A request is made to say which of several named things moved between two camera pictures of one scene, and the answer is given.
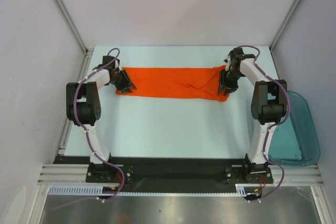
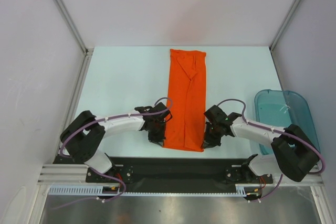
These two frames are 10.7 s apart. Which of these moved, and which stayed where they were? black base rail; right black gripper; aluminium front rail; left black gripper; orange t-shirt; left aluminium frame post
Moved: orange t-shirt; right black gripper; left black gripper
Stayed: aluminium front rail; black base rail; left aluminium frame post
